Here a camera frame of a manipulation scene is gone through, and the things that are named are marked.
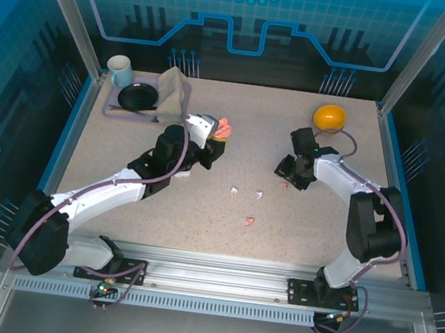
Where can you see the pink earbud charging case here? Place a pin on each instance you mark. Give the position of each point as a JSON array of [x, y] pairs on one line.
[[224, 128]]

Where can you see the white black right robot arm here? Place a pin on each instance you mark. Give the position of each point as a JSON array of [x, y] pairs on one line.
[[330, 180]]

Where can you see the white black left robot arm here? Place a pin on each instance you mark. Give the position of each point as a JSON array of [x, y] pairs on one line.
[[100, 200]]

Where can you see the yellow bowl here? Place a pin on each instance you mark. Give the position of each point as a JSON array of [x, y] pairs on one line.
[[329, 116]]

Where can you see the beige folded cloth napkin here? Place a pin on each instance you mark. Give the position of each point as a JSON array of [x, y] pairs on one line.
[[170, 95]]

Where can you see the black round plate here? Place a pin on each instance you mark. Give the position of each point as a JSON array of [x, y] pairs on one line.
[[137, 97]]

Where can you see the lilac plastic tray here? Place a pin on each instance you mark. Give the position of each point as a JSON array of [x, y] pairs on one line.
[[110, 99]]

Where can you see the light blue mug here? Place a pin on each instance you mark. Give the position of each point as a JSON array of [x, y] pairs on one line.
[[122, 75]]

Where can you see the small controller board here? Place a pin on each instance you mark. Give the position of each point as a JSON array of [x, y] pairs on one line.
[[105, 287], [336, 317]]

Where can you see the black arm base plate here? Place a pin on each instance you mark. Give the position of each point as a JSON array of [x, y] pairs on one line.
[[300, 292], [135, 264]]

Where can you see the aluminium mounting rail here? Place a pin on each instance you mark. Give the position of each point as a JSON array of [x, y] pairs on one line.
[[213, 275]]

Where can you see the aluminium frame post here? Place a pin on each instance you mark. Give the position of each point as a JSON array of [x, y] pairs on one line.
[[68, 13], [422, 57]]

